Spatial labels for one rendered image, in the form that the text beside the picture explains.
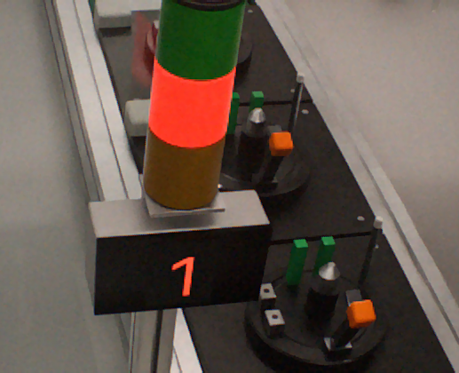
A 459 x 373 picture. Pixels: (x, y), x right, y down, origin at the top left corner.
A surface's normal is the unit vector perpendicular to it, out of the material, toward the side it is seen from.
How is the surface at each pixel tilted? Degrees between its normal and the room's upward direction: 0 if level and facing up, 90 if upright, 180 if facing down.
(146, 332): 90
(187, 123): 90
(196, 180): 90
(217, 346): 0
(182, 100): 90
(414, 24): 0
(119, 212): 0
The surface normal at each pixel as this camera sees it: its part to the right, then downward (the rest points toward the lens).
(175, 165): -0.22, 0.59
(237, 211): 0.12, -0.77
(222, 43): 0.52, 0.58
